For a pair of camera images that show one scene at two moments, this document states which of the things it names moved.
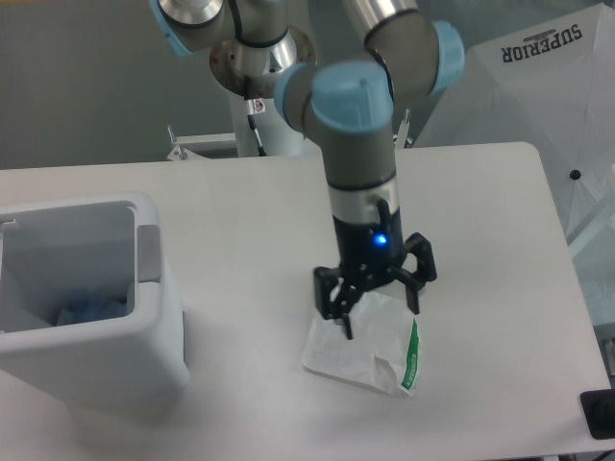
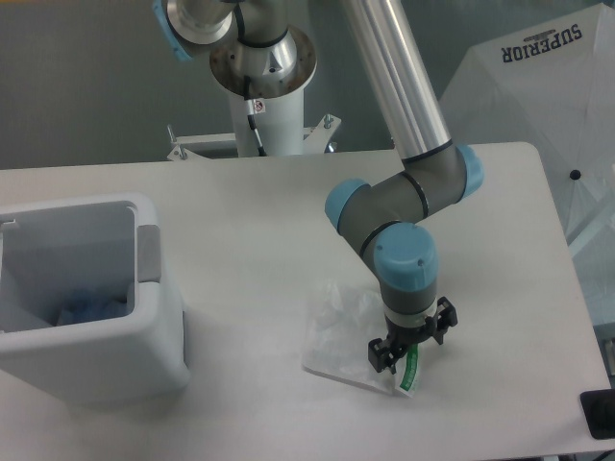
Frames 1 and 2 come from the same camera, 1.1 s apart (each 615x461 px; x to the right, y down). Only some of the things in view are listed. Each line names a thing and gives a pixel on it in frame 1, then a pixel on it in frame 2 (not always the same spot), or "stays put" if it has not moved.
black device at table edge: x=599 y=409 stays put
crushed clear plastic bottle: x=93 y=309 stays put
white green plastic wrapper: x=382 y=352 stays put
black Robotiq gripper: x=367 y=252 to x=383 y=353
